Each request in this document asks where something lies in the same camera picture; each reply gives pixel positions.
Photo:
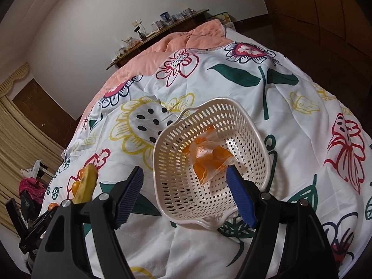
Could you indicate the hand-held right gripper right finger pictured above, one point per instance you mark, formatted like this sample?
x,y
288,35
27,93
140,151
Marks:
x,y
241,200

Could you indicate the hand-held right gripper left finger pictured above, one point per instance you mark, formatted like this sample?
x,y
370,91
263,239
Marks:
x,y
129,197

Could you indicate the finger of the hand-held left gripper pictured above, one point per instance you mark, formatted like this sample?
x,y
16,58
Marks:
x,y
43,218
13,210

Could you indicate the yellow banana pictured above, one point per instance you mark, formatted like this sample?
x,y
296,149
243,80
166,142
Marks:
x,y
88,180

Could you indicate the white perforated plastic basket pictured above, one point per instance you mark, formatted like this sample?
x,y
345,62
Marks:
x,y
180,191

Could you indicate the clear bag of oranges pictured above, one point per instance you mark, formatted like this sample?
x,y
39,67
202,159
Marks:
x,y
207,159

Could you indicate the dark cloth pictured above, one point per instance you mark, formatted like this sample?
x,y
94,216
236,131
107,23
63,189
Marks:
x,y
28,206

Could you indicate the red cloth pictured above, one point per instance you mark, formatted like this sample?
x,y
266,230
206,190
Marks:
x,y
29,187

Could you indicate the white rack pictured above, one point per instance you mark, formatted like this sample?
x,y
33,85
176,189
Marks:
x,y
36,170

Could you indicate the floral printed blanket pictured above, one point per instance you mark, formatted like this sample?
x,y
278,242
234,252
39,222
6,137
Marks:
x,y
290,151

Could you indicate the beige curtain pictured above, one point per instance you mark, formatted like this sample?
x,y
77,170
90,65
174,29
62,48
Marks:
x,y
20,139

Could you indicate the brown wooden door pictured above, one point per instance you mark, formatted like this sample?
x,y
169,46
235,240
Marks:
x,y
37,107

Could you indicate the small glass jars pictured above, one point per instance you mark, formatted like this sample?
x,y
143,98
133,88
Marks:
x,y
120,52

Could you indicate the glass teapot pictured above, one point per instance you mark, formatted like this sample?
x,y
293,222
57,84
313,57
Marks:
x,y
130,40

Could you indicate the wooden headboard shelf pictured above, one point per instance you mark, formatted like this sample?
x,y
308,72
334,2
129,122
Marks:
x,y
151,39

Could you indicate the pink quilt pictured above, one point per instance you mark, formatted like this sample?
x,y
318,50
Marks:
x,y
180,43

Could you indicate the white bed sheet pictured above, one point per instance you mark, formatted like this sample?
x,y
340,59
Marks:
x,y
241,36

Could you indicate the small black device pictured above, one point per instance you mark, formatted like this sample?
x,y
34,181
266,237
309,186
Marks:
x,y
136,30

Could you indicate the white box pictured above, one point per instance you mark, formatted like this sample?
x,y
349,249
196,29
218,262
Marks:
x,y
229,25

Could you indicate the blue and white mug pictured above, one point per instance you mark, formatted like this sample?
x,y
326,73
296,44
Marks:
x,y
165,17

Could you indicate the yellow cardboard box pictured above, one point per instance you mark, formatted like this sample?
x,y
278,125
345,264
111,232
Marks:
x,y
223,16

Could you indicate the white cups cluster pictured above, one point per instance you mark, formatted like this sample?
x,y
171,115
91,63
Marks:
x,y
186,13

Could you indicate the wooden wardrobe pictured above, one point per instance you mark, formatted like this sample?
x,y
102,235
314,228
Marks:
x,y
319,11

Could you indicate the white wall socket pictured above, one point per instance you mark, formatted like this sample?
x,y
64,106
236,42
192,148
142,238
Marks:
x,y
138,22

